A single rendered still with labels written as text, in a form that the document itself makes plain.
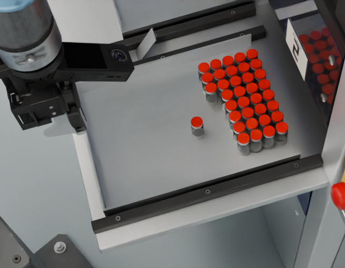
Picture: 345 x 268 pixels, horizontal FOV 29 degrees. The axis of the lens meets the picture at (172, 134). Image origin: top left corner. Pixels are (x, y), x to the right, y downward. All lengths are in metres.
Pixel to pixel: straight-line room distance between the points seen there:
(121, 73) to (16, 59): 0.15
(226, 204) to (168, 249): 0.92
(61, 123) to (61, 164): 1.29
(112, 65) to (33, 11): 0.17
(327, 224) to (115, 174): 0.42
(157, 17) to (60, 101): 0.52
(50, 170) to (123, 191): 1.07
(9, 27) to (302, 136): 0.63
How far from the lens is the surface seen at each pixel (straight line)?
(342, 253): 1.55
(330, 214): 1.26
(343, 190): 1.00
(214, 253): 2.02
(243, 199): 1.13
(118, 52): 0.86
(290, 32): 1.11
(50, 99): 0.84
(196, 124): 1.14
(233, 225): 2.05
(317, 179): 1.15
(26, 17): 0.71
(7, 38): 0.73
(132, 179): 1.15
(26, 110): 0.85
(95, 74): 0.84
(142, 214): 1.11
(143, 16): 1.33
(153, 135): 1.19
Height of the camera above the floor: 1.92
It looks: 62 degrees down
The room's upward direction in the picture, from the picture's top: 11 degrees counter-clockwise
